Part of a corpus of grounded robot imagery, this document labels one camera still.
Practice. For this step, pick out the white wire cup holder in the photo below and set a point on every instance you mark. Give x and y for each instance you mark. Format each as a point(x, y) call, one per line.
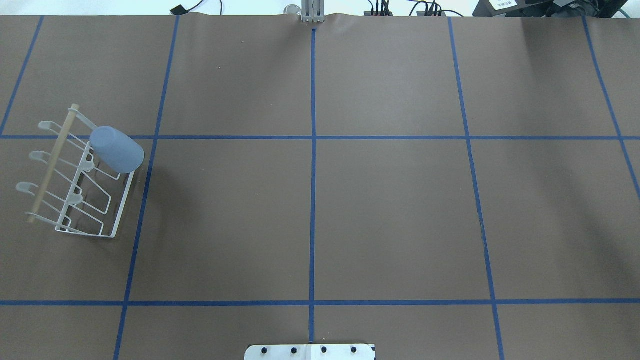
point(78, 193)

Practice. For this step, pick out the brown paper table cover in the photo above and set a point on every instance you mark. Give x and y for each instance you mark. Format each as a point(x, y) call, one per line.
point(440, 188)

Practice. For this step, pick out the small black device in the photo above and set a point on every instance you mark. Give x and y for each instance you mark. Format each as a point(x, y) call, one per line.
point(179, 11)

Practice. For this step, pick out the aluminium frame post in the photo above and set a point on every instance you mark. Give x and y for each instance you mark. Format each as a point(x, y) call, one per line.
point(313, 11)

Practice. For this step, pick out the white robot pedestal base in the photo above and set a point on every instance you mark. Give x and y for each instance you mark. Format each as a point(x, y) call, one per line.
point(357, 351)

